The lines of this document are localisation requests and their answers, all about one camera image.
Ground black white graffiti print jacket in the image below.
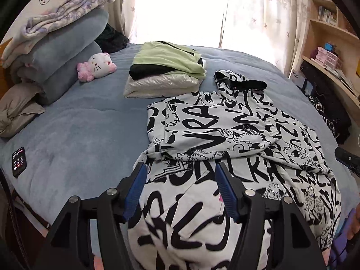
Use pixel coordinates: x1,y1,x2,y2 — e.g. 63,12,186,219
128,70,341,269

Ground black clothing pile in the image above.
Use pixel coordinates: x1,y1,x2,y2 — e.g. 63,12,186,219
94,24,129,54

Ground black white patterned chair cloth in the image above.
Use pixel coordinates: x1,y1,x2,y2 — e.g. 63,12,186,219
306,94,351,144

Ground black smartphone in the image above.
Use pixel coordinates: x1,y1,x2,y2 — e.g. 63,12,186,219
12,147,27,178

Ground pink storage boxes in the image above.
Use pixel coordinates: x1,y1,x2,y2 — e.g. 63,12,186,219
315,46,342,70

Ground blue bed cover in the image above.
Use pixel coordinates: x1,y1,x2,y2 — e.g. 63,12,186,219
0,43,360,231

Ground wooden bookshelf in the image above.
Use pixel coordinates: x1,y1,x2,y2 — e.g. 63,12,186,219
295,0,359,116

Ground grey pillow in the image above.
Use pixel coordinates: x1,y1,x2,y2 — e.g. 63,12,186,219
1,83,45,138

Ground floral sheer curtain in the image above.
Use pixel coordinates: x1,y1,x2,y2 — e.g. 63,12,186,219
108,0,311,74

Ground Hello Kitty plush toy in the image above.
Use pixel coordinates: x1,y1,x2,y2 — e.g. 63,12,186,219
76,52,117,82

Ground folded blue quilt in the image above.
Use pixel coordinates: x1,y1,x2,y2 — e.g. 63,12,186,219
10,8,108,105

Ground folded cream puffer jacket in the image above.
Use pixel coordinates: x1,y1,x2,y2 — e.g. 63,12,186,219
123,71,205,98

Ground folded light green garment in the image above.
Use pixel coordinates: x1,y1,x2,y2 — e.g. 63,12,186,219
129,41,206,81

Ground folded purple floral blanket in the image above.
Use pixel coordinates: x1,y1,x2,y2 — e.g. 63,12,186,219
1,0,114,68

